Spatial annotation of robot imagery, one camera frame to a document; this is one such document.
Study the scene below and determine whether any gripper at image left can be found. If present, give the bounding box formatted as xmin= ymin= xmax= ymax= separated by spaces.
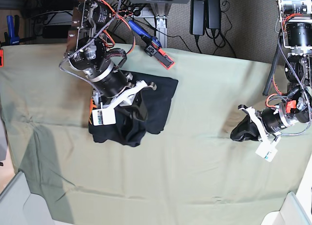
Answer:
xmin=91 ymin=70 xmax=156 ymax=122

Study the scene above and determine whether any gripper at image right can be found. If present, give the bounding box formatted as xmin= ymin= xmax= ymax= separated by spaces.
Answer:
xmin=230 ymin=103 xmax=305 ymax=141

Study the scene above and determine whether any dark navy T-shirt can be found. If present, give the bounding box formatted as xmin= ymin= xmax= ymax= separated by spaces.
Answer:
xmin=88 ymin=72 xmax=178 ymax=147

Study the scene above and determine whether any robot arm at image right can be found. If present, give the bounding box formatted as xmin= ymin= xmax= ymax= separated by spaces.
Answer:
xmin=230 ymin=0 xmax=312 ymax=143

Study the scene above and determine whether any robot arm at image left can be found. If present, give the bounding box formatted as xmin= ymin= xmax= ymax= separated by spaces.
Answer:
xmin=59 ymin=0 xmax=156 ymax=126

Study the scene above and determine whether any light green table cloth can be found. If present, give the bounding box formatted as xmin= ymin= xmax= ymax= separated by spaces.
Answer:
xmin=0 ymin=44 xmax=312 ymax=225

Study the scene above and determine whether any blue orange bar clamp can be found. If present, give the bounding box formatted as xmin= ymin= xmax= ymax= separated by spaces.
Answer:
xmin=128 ymin=20 xmax=175 ymax=70

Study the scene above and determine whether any white bin lower right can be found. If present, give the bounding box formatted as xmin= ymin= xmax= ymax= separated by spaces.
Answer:
xmin=261 ymin=192 xmax=312 ymax=225

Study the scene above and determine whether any white bin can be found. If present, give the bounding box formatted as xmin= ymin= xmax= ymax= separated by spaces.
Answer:
xmin=261 ymin=192 xmax=312 ymax=225
xmin=0 ymin=171 xmax=54 ymax=225

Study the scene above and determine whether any black power adapter left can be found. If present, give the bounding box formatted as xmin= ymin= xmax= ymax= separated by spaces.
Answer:
xmin=190 ymin=0 xmax=205 ymax=36

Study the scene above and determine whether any black power adapter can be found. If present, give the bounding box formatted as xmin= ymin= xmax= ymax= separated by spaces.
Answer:
xmin=206 ymin=0 xmax=221 ymax=30
xmin=190 ymin=0 xmax=205 ymax=36

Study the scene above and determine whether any black power brick lower left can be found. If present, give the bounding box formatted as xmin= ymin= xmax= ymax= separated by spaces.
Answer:
xmin=42 ymin=25 xmax=71 ymax=39

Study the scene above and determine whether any black power adapter right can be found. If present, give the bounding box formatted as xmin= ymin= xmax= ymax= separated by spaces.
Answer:
xmin=206 ymin=0 xmax=221 ymax=30

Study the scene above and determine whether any blue clamp at left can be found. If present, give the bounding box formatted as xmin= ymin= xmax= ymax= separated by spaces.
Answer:
xmin=0 ymin=15 xmax=37 ymax=47

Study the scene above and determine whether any orange clamp pad left edge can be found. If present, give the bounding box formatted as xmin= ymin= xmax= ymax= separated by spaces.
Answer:
xmin=0 ymin=49 xmax=4 ymax=67

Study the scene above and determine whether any white bin lower left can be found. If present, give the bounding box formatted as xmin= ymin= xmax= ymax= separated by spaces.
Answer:
xmin=0 ymin=171 xmax=54 ymax=225

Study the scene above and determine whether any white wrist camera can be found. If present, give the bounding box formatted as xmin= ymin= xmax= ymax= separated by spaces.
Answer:
xmin=255 ymin=139 xmax=279 ymax=162
xmin=92 ymin=108 xmax=116 ymax=126

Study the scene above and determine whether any aluminium frame post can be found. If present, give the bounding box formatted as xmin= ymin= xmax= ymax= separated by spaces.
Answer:
xmin=150 ymin=3 xmax=171 ymax=48

